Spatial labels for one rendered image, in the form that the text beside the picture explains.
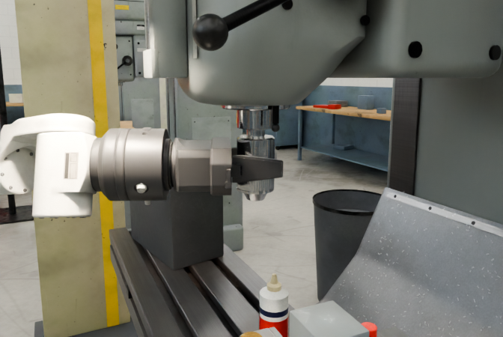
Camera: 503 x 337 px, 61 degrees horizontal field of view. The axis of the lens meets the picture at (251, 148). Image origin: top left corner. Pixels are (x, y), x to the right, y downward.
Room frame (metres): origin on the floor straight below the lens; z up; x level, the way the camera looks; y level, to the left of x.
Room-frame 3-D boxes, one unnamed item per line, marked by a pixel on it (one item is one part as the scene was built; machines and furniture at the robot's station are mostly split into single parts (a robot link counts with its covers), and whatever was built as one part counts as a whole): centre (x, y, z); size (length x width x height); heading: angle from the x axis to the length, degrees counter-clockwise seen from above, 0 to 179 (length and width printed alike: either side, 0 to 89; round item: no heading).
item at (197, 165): (0.51, 0.09, 1.23); 0.13 x 0.12 x 0.10; 4
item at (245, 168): (0.49, -0.01, 1.23); 0.06 x 0.02 x 0.03; 94
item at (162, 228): (0.90, 0.17, 1.07); 0.22 x 0.12 x 0.20; 37
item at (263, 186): (0.52, -0.01, 1.23); 0.05 x 0.05 x 0.06
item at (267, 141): (0.52, -0.01, 1.26); 0.05 x 0.05 x 0.01
